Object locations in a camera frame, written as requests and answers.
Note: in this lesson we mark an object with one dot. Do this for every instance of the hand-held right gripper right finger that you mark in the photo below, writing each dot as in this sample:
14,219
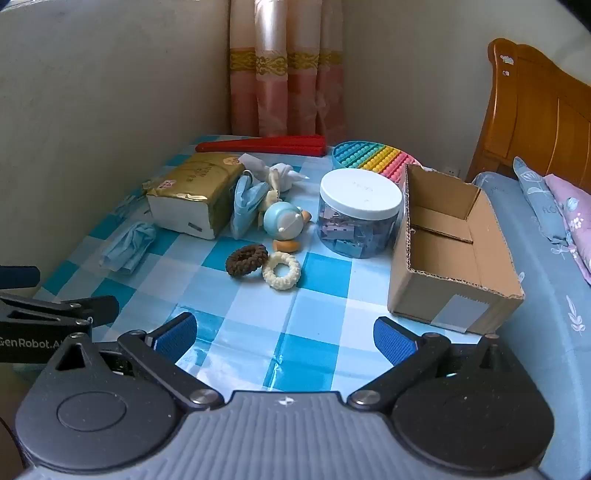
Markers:
392,339

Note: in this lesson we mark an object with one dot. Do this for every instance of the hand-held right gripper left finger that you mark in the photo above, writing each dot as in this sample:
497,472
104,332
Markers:
178,334

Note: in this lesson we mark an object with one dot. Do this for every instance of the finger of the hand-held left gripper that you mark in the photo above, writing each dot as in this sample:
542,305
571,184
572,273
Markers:
69,308
18,277

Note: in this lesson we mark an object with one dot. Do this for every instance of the brown cardboard box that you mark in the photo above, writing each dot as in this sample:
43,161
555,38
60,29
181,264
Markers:
443,286

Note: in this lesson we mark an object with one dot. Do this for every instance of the blue face mask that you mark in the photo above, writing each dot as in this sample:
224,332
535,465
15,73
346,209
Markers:
244,207
129,247

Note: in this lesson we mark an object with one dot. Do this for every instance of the brown hair scrunchie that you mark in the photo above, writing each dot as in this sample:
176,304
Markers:
244,261

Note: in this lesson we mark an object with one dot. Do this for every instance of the cream hair scrunchie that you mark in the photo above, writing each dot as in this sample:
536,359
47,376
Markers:
272,277

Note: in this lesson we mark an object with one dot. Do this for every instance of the orange foam earplug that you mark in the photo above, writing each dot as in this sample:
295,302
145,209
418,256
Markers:
286,246

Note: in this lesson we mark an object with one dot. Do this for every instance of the blue white squishy toy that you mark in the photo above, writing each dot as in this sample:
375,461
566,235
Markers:
281,221

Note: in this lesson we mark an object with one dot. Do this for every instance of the blue checkered tablecloth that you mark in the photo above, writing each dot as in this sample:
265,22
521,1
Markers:
295,314

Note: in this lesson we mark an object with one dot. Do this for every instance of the clear jar with white lid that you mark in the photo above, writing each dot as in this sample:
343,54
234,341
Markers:
360,203

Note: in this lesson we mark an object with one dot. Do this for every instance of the gold tissue pack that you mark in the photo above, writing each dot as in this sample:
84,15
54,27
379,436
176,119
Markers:
194,194

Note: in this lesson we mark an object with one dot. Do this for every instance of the folded blue face mask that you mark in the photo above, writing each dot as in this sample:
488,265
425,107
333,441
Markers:
244,207

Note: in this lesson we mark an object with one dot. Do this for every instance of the blue bed sheet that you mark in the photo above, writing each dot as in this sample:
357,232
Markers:
554,332

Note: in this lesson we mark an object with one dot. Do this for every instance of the cream knotted cloth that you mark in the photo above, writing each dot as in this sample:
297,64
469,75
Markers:
273,194

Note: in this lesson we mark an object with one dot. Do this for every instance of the rainbow pop bubble toy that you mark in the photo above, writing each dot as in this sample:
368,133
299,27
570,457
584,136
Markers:
369,157

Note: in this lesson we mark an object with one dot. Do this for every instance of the blue floral pillow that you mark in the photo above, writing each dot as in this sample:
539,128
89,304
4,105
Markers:
540,198

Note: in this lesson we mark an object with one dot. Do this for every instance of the red folded hand fan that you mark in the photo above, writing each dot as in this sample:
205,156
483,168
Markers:
258,145

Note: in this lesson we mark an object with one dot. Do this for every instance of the purple floral pillow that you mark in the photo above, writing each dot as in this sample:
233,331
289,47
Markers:
575,217

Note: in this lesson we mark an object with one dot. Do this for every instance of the wooden bed headboard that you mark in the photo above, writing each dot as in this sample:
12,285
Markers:
531,106

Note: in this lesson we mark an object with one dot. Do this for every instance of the pink curtain with gold band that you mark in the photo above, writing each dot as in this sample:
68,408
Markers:
286,69

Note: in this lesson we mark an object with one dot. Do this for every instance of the white wall socket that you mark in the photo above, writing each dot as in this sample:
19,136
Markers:
453,171

